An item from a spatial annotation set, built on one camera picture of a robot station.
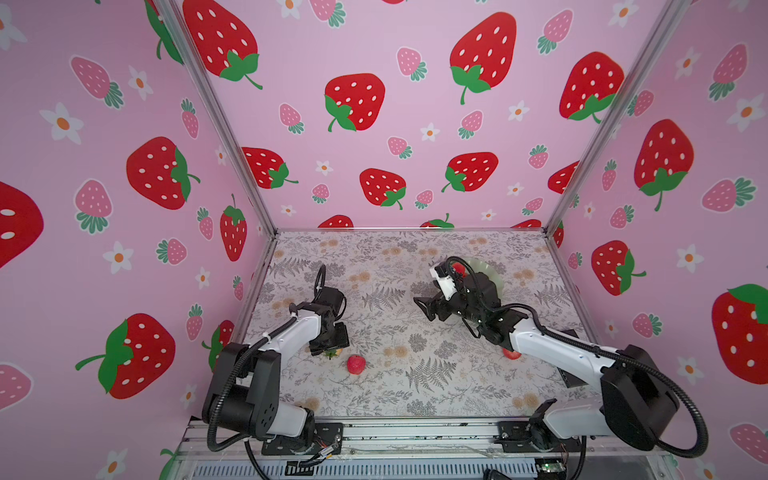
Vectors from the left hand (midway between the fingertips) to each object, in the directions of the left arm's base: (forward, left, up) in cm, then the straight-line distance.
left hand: (337, 343), depth 89 cm
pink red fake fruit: (-7, -7, +2) cm, 10 cm away
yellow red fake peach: (-4, 0, +2) cm, 5 cm away
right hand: (+8, -26, +17) cm, 32 cm away
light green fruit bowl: (+28, -48, +4) cm, 56 cm away
